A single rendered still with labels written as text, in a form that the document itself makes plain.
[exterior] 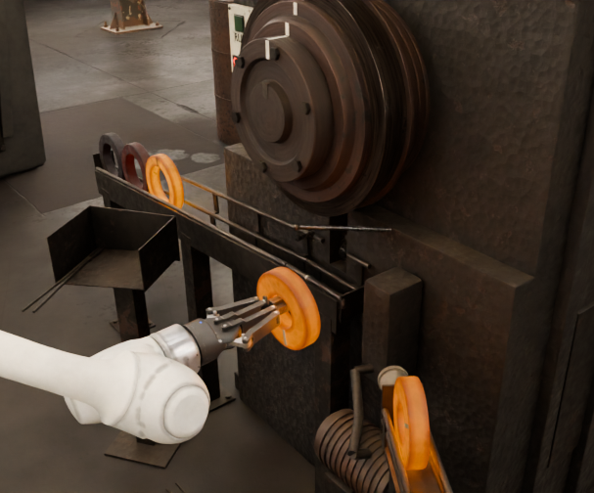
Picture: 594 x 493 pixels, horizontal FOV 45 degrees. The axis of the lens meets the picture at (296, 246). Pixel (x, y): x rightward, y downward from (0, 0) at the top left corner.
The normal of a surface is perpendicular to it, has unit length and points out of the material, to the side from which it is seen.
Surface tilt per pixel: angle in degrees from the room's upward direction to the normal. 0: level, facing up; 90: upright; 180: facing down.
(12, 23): 90
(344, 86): 69
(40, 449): 0
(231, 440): 0
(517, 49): 90
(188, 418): 76
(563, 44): 90
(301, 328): 93
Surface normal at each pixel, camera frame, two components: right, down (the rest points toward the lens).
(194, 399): 0.64, 0.17
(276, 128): -0.79, 0.29
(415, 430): 0.04, -0.07
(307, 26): -0.19, -0.52
